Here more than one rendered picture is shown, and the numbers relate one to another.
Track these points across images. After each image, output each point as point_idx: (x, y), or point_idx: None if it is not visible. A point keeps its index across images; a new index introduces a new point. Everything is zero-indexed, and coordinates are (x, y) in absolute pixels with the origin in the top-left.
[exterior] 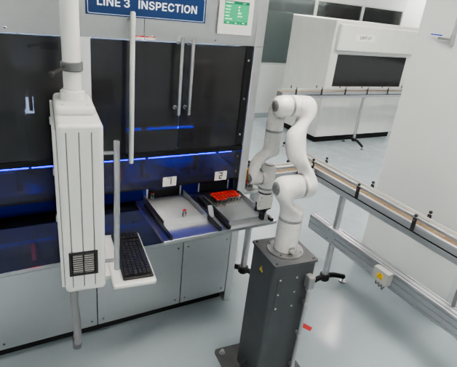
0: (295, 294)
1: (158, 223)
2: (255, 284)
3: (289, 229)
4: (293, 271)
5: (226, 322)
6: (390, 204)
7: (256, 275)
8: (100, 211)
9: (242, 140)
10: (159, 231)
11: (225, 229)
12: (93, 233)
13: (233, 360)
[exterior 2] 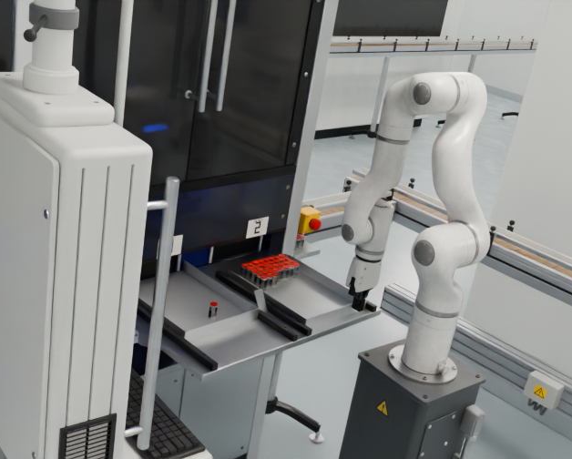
0: (446, 448)
1: (171, 336)
2: (366, 437)
3: (442, 326)
4: (449, 405)
5: None
6: (556, 262)
7: (369, 421)
8: (130, 331)
9: (297, 155)
10: (182, 354)
11: (301, 337)
12: (112, 379)
13: None
